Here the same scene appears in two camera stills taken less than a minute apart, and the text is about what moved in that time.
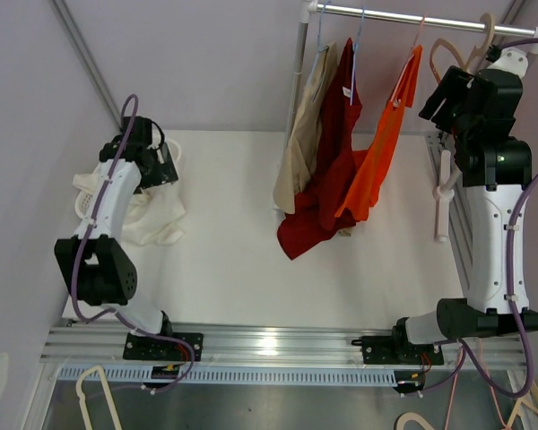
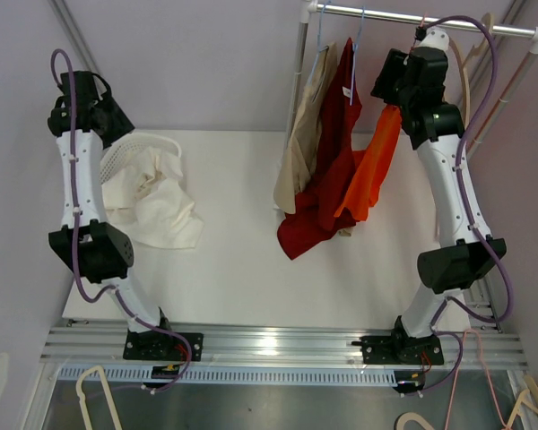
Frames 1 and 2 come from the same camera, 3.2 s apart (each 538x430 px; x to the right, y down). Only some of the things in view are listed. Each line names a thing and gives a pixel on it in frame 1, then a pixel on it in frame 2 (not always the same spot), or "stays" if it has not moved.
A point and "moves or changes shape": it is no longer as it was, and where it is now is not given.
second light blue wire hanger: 354,47 stays
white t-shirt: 153,217 moves or changes shape
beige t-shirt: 295,167 stays
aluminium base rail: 294,346 stays
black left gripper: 165,172 → 122,125
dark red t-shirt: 315,218 stays
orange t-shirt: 368,167 stays
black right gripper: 455,86 → 394,66
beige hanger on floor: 82,397 stays
